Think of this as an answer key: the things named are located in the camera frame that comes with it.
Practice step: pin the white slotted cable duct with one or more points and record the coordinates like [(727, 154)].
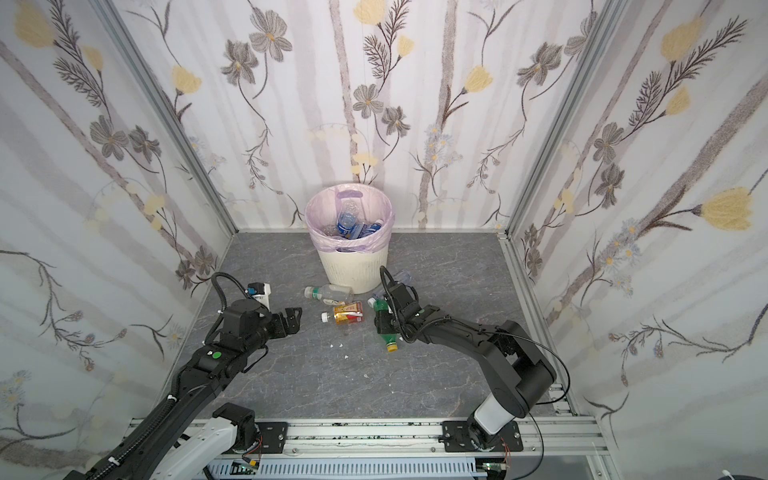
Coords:
[(352, 468)]

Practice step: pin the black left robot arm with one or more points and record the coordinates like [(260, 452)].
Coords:
[(244, 325)]

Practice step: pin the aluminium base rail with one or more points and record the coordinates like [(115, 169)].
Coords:
[(542, 448)]

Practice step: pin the clear bluish bottle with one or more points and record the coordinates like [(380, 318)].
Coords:
[(402, 276)]

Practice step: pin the green bottle yellow cap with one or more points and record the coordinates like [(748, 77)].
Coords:
[(383, 322)]

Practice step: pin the yellow red tea bottle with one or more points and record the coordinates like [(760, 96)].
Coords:
[(348, 313)]

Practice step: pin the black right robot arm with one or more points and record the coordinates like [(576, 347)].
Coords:
[(539, 374)]

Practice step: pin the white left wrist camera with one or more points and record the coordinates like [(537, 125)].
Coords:
[(260, 292)]

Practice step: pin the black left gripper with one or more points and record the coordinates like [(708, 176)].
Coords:
[(284, 321)]

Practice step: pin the clear bottle green neck band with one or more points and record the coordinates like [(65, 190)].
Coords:
[(332, 295)]

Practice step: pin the clear bottle dark blue label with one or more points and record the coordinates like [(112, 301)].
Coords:
[(348, 218)]

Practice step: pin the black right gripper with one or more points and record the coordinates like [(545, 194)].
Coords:
[(395, 306)]

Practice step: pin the cream ribbed waste bin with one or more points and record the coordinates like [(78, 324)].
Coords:
[(359, 271)]

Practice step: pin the pink plastic bin liner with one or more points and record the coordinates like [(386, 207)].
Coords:
[(323, 209)]

